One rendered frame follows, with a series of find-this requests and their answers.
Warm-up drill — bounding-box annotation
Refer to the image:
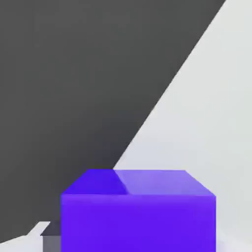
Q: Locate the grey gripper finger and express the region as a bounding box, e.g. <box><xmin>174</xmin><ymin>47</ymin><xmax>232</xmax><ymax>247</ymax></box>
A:
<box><xmin>0</xmin><ymin>220</ymin><xmax>62</xmax><ymax>252</ymax></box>

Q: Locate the small purple cube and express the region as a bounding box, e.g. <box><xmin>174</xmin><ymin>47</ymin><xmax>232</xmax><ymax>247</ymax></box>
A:
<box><xmin>60</xmin><ymin>168</ymin><xmax>217</xmax><ymax>252</ymax></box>

